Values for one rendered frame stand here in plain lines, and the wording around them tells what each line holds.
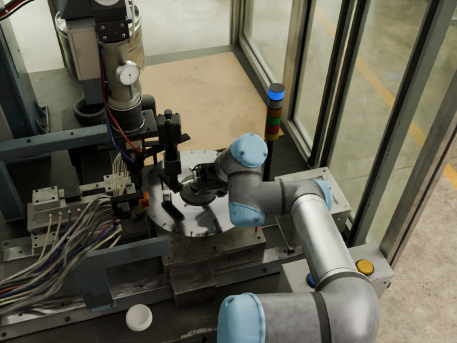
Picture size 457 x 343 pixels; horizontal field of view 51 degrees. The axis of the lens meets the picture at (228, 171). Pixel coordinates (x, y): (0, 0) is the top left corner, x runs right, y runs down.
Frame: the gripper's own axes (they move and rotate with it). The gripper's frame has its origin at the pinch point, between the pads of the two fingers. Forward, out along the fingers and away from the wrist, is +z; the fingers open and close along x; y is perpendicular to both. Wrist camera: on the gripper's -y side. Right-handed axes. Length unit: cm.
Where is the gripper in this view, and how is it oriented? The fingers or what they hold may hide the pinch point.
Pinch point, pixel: (209, 188)
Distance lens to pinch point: 134.7
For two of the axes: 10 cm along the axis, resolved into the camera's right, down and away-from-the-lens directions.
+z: -3.6, 2.8, 8.9
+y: -9.1, 1.0, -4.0
